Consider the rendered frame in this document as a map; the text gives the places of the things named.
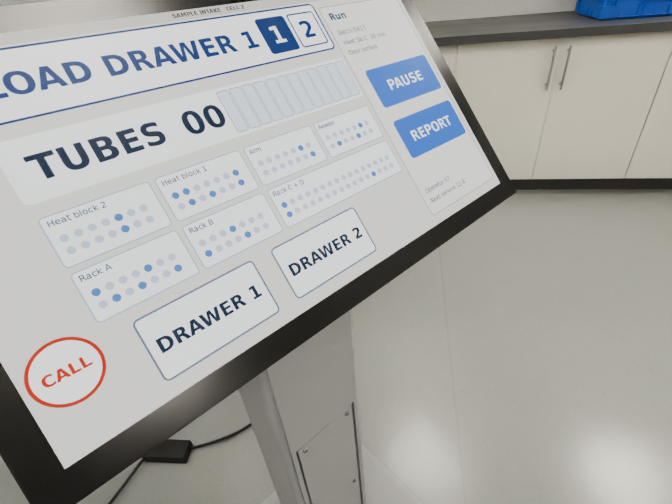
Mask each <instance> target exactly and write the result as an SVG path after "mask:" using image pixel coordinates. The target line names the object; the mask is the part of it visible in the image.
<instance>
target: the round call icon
mask: <svg viewBox="0 0 672 504"><path fill-rule="evenodd" d="M5 362H6V364H7V365H8V367H9V369H10V370H11V372H12V374H13V375H14V377H15V379H16V380H17V382H18V384H19V385H20V387H21V389H22V390H23V392H24V394H25V395H26V397H27V399H28V400H29V402H30V404H31V405H32V407H33V409H34V410H35V412H36V414H37V415H38V417H39V419H40V420H41V422H42V424H43V425H44V427H45V426H47V425H49V424H50V423H52V422H54V421H55V420H57V419H59V418H61V417H62V416H64V415H66V414H67V413H69V412H71V411H72V410H74V409H76V408H77V407H79V406H81V405H82V404H84V403H86V402H88V401H89V400H91V399H93V398H94V397H96V396H98V395H99V394H101V393H103V392H104V391H106V390H108V389H110V388H111V387H113V386H115V385H116V384H118V383H120V382H121V381H122V379H121V377H120V376H119V374H118V372H117V371H116V369H115V367H114V366H113V364H112V362H111V360H110V359H109V357H108V355H107V354H106V352H105V350H104V349H103V347H102V345H101V343H100V342H99V340H98V338H97V337H96V335H95V333H94V332H93V330H92V328H91V327H90V325H89V323H88V321H85V322H83V323H81V324H79V325H77V326H75V327H73V328H71V329H69V330H67V331H65V332H63V333H61V334H59V335H57V336H55V337H53V338H51V339H49V340H47V341H45V342H43V343H41V344H39V345H37V346H35V347H33V348H31V349H29V350H27V351H25V352H23V353H21V354H18V355H16V356H14V357H12V358H10V359H8V360H6V361H5Z"/></svg>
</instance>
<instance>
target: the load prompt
mask: <svg viewBox="0 0 672 504"><path fill-rule="evenodd" d="M333 49H337V48H336V46H335V44H334V42H333V40H332V39H331V37H330V35H329V33H328V31H327V30H326V28H325V26H324V24H323V22H322V20H321V19H320V17H319V15H318V13H317V11H316V10H315V8H314V6H313V4H312V3H307V4H300V5H293V6H286V7H279V8H272V9H265V10H258V11H251V12H244V13H237V14H231V15H224V16H217V17H210V18H203V19H196V20H189V21H182V22H175V23H168V24H161V25H154V26H147V27H140V28H133V29H126V30H119V31H112V32H105V33H98V34H91V35H84V36H77V37H70V38H63V39H56V40H49V41H42V42H35V43H28V44H21V45H14V46H7V47H0V126H3V125H8V124H12V123H16V122H21V121H25V120H30V119H34V118H38V117H43V116H47V115H51V114H56V113H60V112H64V111H69V110H73V109H77V108H82V107H86V106H90V105H95V104H99V103H103V102H108V101H112V100H116V99H121V98H125V97H129V96H134V95H138V94H142V93H147V92H151V91H155V90H160V89H164V88H168V87H173V86H177V85H181V84H186V83H190V82H194V81H199V80H203V79H207V78H212V77H216V76H220V75H225V74H229V73H233V72H238V71H242V70H246V69H251V68H255V67H259V66H264V65H268V64H272V63H277V62H281V61H285V60H290V59H294V58H298V57H303V56H307V55H311V54H316V53H320V52H324V51H329V50H333Z"/></svg>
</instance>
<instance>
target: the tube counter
mask: <svg viewBox="0 0 672 504"><path fill-rule="evenodd" d="M361 96H363V95H362V93H361V91H360V89H359V87H358V86H357V84H356V82H355V80H354V78H353V77H352V75H351V73H350V71H349V69H348V68H347V66H346V64H345V62H344V60H343V59H342V57H341V58H337V59H333V60H329V61H325V62H321V63H317V64H313V65H309V66H305V67H301V68H297V69H293V70H289V71H285V72H281V73H277V74H273V75H269V76H265V77H261V78H257V79H253V80H249V81H245V82H241V83H236V84H232V85H228V86H224V87H220V88H216V89H212V90H208V91H204V92H200V93H196V94H192V95H188V96H184V97H180V98H176V99H172V100H168V101H166V102H167V104H168V105H169V107H170V109H171V111H172V112H173V114H174V116H175V118H176V119H177V121H178V123H179V125H180V126H181V128H182V130H183V132H184V133H185V135H186V137H187V139H188V140H189V142H190V144H191V146H192V147H193V149H194V151H196V150H199V149H202V148H205V147H209V146H212V145H215V144H218V143H221V142H224V141H227V140H230V139H233V138H236V137H239V136H242V135H245V134H248V133H251V132H254V131H257V130H260V129H263V128H266V127H269V126H272V125H275V124H278V123H282V122H285V121H288V120H291V119H294V118H297V117H300V116H303V115H306V114H309V113H312V112H315V111H318V110H321V109H324V108H327V107H330V106H333V105H336V104H339V103H342V102H345V101H348V100H352V99H355V98H358V97H361Z"/></svg>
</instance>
